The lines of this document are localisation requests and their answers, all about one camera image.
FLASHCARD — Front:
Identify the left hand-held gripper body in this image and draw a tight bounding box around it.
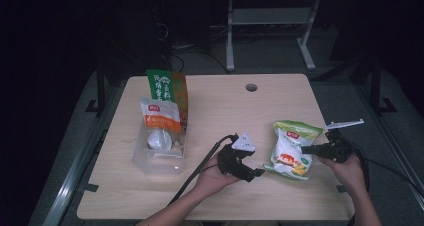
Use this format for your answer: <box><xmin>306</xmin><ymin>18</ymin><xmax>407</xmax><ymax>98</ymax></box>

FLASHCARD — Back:
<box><xmin>217</xmin><ymin>131</ymin><xmax>256</xmax><ymax>181</ymax></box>

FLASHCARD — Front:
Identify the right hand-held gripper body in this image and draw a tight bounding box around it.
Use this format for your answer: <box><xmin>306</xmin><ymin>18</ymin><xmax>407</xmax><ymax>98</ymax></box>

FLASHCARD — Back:
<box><xmin>323</xmin><ymin>119</ymin><xmax>365</xmax><ymax>164</ymax></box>

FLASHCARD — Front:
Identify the green and white packet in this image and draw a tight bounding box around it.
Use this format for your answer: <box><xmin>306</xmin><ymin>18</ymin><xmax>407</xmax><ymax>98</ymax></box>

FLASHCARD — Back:
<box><xmin>263</xmin><ymin>119</ymin><xmax>324</xmax><ymax>181</ymax></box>

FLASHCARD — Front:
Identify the clear plastic container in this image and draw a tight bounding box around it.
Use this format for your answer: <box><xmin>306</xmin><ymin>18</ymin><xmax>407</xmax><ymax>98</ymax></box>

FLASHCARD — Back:
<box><xmin>131</xmin><ymin>119</ymin><xmax>187</xmax><ymax>175</ymax></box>

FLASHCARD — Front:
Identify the orange and white packet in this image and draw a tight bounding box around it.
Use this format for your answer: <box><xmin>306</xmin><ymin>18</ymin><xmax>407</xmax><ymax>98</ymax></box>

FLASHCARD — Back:
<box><xmin>139</xmin><ymin>97</ymin><xmax>184</xmax><ymax>151</ymax></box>

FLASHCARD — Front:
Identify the green seasoning packet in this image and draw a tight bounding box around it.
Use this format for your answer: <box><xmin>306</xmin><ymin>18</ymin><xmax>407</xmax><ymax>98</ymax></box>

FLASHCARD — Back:
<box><xmin>145</xmin><ymin>69</ymin><xmax>189</xmax><ymax>129</ymax></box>

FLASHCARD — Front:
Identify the person's left hand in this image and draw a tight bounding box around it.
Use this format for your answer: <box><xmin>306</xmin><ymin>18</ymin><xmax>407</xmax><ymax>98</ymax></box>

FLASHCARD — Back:
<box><xmin>194</xmin><ymin>154</ymin><xmax>241</xmax><ymax>197</ymax></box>

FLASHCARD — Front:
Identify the person's right hand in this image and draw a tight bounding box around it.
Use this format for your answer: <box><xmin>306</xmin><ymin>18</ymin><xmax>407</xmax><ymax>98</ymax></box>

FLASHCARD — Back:
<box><xmin>317</xmin><ymin>154</ymin><xmax>368</xmax><ymax>194</ymax></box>

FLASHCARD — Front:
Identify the black stand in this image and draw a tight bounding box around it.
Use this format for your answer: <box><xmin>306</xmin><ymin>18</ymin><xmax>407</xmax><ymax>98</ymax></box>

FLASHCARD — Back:
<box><xmin>369</xmin><ymin>55</ymin><xmax>398</xmax><ymax>116</ymax></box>
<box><xmin>84</xmin><ymin>62</ymin><xmax>108</xmax><ymax>117</ymax></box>

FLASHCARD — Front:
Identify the white metal stand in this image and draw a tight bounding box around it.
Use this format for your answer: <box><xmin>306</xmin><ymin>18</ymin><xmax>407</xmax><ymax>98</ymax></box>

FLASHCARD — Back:
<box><xmin>225</xmin><ymin>0</ymin><xmax>323</xmax><ymax>72</ymax></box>

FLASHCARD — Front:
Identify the metal floor rail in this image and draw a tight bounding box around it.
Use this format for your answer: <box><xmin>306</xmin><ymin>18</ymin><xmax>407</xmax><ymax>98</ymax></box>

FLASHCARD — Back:
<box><xmin>41</xmin><ymin>119</ymin><xmax>111</xmax><ymax>226</ymax></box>
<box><xmin>353</xmin><ymin>85</ymin><xmax>424</xmax><ymax>204</ymax></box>

